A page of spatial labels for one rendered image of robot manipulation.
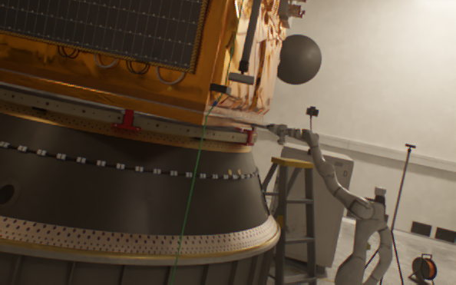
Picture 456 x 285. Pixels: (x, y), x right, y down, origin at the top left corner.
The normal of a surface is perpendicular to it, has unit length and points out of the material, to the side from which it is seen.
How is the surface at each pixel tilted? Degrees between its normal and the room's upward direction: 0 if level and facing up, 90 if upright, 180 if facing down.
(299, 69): 90
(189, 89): 100
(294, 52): 90
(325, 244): 90
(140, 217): 62
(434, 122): 90
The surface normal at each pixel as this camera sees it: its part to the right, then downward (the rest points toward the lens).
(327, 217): -0.14, 0.01
